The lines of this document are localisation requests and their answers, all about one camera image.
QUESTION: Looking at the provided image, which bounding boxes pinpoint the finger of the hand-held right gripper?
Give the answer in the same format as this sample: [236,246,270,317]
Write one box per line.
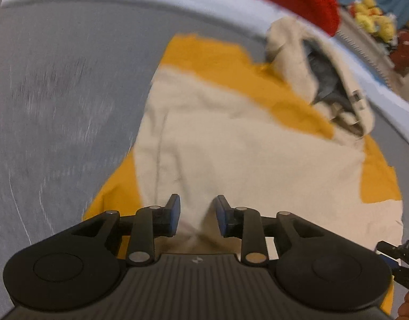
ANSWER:
[376,239,409,263]
[390,265,409,289]

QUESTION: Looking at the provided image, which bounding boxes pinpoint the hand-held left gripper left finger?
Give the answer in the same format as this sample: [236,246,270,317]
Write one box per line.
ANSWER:
[82,193,181,267]

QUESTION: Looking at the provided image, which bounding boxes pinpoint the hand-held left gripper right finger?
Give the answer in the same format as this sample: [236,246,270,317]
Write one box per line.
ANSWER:
[214,195,321,267]

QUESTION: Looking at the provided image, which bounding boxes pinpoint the cream and yellow hooded jacket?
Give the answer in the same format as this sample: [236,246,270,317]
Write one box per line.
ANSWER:
[82,18,405,317]

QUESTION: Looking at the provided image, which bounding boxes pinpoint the red plush toy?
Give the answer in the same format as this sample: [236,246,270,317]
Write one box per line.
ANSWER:
[389,30,409,74]

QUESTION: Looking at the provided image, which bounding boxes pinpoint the yellow plush toys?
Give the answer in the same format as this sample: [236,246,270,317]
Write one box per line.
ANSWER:
[349,0,396,41]

